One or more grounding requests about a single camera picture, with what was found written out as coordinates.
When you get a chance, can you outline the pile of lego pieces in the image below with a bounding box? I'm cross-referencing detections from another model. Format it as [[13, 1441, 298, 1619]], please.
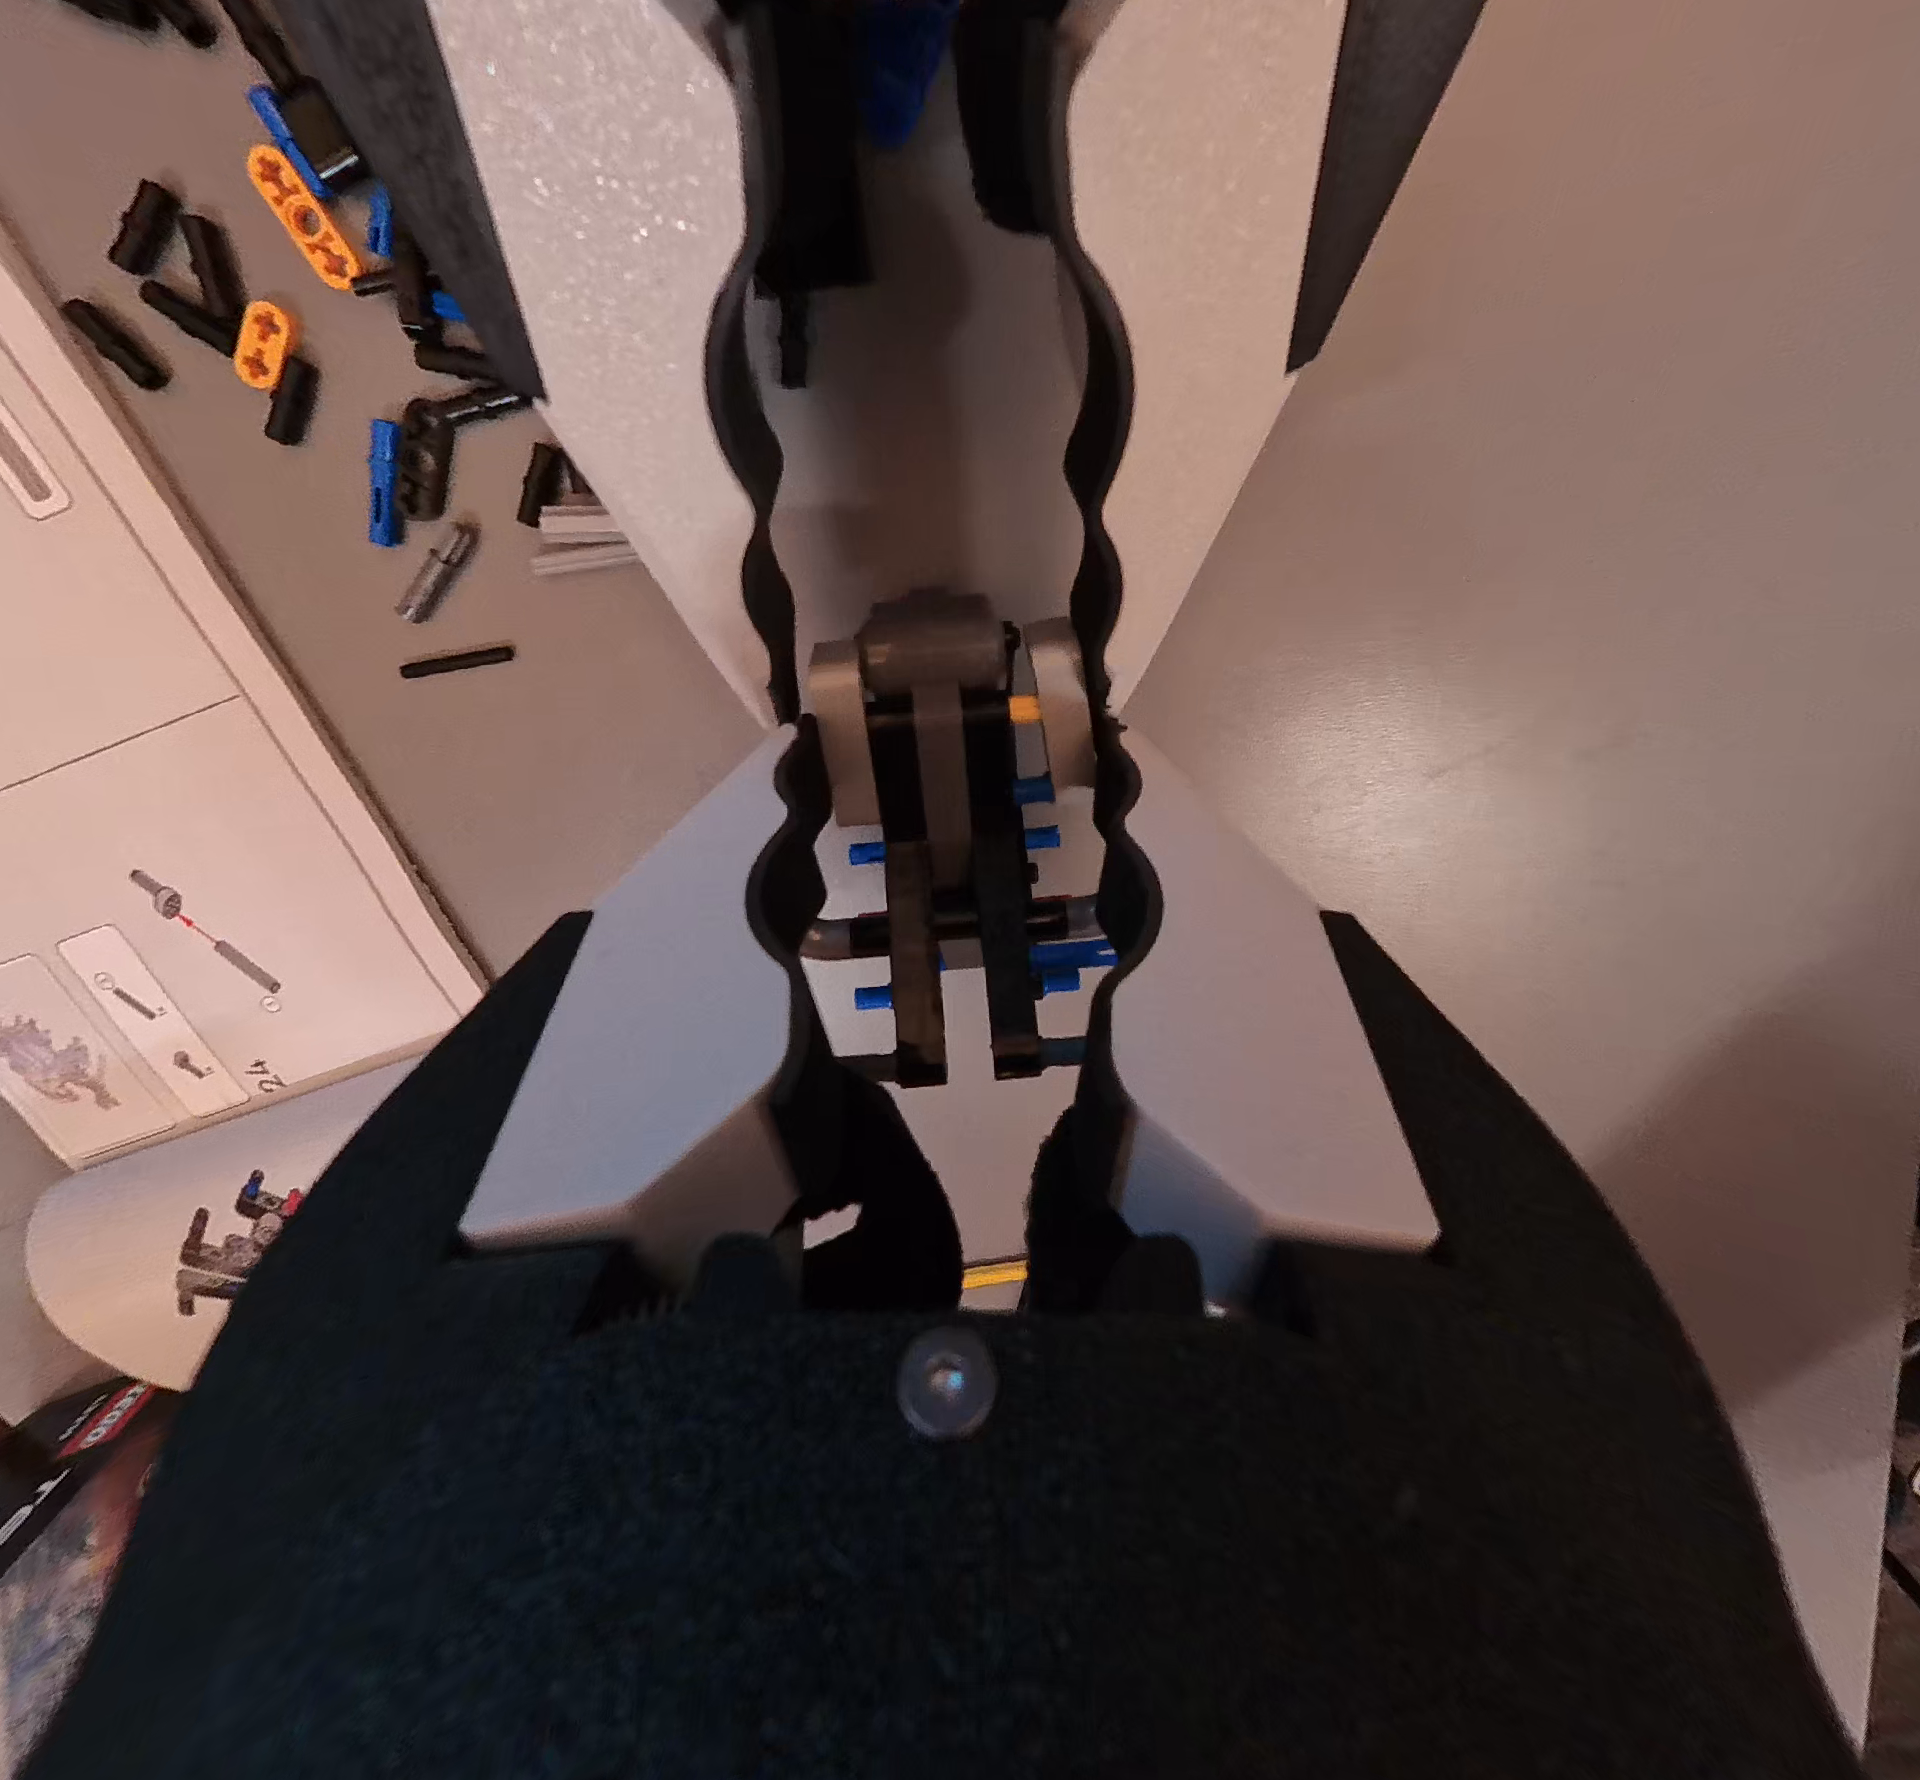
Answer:
[[0, 0, 647, 684]]

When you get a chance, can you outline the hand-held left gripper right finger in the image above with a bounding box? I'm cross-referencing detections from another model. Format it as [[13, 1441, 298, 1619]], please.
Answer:
[[1072, 722, 1445, 1318]]

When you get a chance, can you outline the lego instruction booklet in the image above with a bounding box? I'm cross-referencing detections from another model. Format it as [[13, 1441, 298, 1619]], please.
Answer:
[[0, 220, 492, 1396]]

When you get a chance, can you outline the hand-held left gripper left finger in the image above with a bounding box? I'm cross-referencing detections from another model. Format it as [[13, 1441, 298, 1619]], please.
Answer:
[[453, 722, 815, 1257]]

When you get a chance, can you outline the printed cardboard lego box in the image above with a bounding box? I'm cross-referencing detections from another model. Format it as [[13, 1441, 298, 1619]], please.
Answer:
[[0, 1374, 188, 1767]]

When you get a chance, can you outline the partly built lego assembly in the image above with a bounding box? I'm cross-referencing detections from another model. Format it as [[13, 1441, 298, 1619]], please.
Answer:
[[802, 586, 1123, 1092]]

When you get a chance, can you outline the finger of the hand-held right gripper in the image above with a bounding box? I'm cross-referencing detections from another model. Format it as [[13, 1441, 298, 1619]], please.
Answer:
[[1047, 0, 1376, 720], [390, 0, 800, 729]]

